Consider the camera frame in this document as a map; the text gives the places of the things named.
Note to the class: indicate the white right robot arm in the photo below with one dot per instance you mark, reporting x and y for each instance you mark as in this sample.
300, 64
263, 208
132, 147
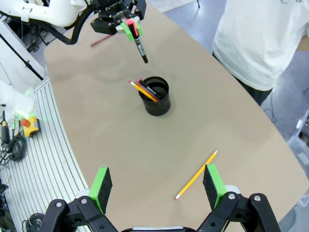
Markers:
12, 96

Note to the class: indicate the person in white t-shirt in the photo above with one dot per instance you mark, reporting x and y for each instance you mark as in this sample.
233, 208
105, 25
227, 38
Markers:
253, 43

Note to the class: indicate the yellow emergency stop button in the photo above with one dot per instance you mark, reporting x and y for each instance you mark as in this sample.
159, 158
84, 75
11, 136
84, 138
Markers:
31, 126

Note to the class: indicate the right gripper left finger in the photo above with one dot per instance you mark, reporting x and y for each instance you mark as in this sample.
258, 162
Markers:
101, 191

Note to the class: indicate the black stand rod with clamp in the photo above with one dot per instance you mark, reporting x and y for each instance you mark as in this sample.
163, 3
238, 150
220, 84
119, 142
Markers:
26, 63

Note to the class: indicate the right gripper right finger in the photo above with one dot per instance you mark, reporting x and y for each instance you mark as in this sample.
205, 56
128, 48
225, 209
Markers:
214, 186

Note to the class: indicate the black mesh pen holder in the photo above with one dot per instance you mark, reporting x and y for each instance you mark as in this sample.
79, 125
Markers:
158, 107

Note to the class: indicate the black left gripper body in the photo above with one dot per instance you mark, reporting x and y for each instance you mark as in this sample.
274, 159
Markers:
116, 9

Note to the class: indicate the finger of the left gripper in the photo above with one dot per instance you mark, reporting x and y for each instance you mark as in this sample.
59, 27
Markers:
140, 30
126, 31

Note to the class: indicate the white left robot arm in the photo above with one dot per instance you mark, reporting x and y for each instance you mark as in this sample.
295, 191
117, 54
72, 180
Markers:
48, 13

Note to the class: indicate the white slatted base table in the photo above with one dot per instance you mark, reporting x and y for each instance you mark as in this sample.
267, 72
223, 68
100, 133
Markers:
48, 157

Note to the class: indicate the reddish brown pencil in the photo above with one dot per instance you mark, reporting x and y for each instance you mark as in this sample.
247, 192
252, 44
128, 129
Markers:
97, 43
146, 91

